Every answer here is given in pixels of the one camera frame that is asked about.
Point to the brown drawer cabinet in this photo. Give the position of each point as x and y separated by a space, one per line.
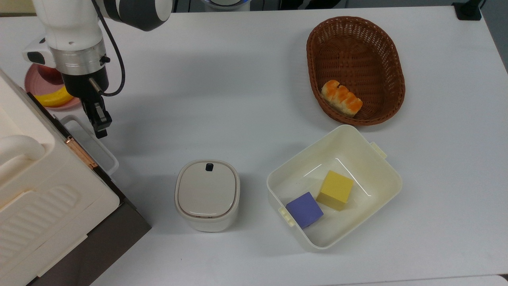
103 246

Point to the cream plastic tub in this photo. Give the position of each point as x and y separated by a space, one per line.
337 159

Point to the copper latch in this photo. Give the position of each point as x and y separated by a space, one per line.
80 152

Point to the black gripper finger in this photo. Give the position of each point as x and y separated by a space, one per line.
102 119
87 111

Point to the white wrist side module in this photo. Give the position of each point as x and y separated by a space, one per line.
35 53

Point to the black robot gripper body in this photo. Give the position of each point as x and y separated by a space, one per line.
85 84

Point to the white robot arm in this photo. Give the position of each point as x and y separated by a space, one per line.
71 28

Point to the red apple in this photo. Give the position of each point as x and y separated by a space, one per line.
49 74

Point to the black table clamp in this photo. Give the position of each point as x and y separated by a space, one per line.
468 10

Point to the orange bread loaf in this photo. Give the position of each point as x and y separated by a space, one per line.
341 98

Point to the purple cube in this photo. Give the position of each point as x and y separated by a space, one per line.
304 209

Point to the yellow wooden desk edge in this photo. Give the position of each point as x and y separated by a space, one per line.
16 6

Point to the yellow cube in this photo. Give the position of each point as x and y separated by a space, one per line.
335 190

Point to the small white lidded bin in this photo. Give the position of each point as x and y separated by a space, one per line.
207 194

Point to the pink plate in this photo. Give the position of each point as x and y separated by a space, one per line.
31 81

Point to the brown wicker basket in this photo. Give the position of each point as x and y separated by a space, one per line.
353 51

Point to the yellow banana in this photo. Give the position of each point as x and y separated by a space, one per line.
53 99

